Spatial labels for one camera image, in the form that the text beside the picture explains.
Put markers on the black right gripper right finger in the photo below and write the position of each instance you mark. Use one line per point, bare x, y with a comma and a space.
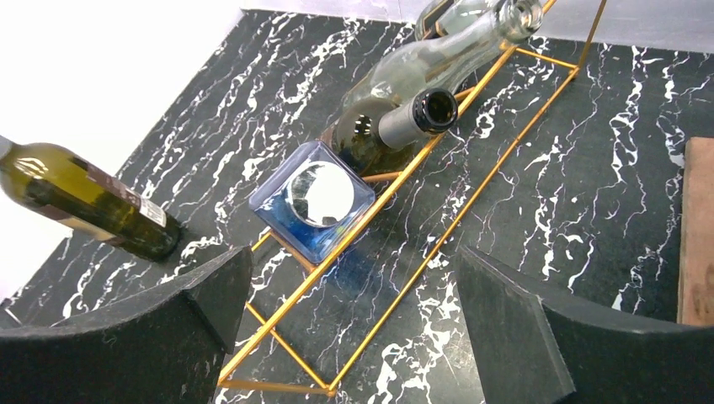
536, 343

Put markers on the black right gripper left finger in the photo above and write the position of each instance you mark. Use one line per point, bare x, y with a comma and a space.
165, 344

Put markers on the gold wire wine rack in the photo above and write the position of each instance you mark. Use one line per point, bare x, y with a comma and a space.
381, 322

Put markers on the dark olive bottle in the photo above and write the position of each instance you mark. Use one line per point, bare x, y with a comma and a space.
55, 182

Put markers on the blue glass bottle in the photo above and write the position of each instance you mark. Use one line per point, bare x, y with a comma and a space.
312, 200

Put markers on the dark green wine bottle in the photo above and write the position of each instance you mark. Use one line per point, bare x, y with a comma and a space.
375, 135

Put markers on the clear pear-shaped glass bottle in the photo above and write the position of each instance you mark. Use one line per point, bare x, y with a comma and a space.
445, 62

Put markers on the clear square bottle black cap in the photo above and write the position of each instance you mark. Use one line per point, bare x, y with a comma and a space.
441, 18

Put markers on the wooden board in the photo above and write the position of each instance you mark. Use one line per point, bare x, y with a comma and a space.
695, 293

